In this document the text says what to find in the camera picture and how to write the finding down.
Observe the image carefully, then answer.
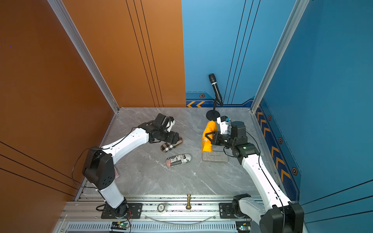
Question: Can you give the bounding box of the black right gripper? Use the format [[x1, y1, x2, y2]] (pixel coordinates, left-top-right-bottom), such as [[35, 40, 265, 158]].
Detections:
[[206, 131, 237, 150]]

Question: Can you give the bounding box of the yellow microfibre cloth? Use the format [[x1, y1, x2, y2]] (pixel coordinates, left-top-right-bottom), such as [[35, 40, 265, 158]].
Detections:
[[201, 121, 218, 152]]

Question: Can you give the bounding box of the plaid eyeglass pouch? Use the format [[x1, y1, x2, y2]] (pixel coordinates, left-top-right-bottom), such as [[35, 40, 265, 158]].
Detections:
[[160, 137, 183, 152]]

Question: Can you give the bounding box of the grey eyeglass case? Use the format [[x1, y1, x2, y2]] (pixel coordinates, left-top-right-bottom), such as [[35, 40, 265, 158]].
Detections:
[[202, 151, 228, 163]]

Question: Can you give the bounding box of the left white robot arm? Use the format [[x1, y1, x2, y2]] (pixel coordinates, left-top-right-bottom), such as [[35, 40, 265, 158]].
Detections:
[[82, 114, 179, 218]]

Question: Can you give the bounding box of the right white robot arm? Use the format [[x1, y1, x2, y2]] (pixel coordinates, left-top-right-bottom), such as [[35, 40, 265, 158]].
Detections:
[[202, 121, 305, 233]]

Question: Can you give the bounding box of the black microphone stand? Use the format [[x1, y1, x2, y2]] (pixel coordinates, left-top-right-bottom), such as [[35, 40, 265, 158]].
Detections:
[[206, 99, 220, 121]]

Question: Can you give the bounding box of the black microphone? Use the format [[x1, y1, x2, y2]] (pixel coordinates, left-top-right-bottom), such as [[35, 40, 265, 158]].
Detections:
[[208, 73, 223, 106]]

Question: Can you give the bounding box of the wooden folding fan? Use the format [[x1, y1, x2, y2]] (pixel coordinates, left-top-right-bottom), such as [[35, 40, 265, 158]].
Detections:
[[114, 167, 120, 179]]

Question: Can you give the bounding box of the brass chess piece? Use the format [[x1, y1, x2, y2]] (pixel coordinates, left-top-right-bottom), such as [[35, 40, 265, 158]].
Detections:
[[186, 193, 192, 210]]

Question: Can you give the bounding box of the right green circuit board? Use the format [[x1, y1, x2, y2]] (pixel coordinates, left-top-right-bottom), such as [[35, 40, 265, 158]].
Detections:
[[235, 221, 251, 233]]

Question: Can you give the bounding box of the green circuit board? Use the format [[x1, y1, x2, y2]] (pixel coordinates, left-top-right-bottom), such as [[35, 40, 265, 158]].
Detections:
[[110, 221, 131, 231], [235, 221, 251, 233]]

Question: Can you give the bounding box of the left green circuit board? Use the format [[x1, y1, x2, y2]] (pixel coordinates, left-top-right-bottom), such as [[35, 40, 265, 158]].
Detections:
[[110, 221, 131, 231]]

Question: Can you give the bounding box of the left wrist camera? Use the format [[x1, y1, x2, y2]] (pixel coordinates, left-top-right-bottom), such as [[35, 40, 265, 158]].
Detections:
[[165, 116, 175, 132]]

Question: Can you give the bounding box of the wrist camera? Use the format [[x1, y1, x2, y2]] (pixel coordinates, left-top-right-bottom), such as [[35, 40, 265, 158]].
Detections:
[[217, 116, 246, 138], [165, 116, 175, 132]]

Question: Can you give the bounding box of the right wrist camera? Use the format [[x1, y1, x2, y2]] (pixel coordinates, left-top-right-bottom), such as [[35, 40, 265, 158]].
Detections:
[[217, 116, 246, 138]]

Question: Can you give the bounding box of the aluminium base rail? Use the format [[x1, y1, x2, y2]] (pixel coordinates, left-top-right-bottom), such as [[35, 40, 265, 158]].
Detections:
[[53, 195, 261, 233]]

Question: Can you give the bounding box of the aluminium corner post left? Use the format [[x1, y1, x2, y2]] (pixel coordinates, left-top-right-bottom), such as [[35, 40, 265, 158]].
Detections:
[[48, 0, 119, 113]]

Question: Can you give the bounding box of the aluminium corner post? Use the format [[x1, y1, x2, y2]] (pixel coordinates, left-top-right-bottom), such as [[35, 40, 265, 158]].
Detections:
[[48, 0, 119, 113], [250, 0, 309, 114]]

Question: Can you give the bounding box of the aluminium corner post right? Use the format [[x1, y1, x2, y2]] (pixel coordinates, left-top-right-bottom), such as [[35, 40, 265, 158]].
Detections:
[[250, 0, 309, 114]]

